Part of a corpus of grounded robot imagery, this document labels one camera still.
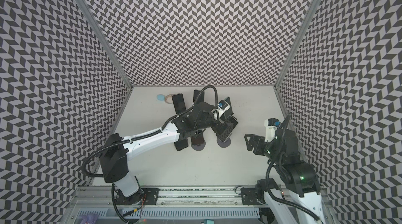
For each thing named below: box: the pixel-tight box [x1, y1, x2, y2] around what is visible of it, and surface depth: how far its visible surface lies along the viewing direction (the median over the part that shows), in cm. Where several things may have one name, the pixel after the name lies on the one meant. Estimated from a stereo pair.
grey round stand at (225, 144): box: [216, 137, 232, 149], surface depth 91 cm
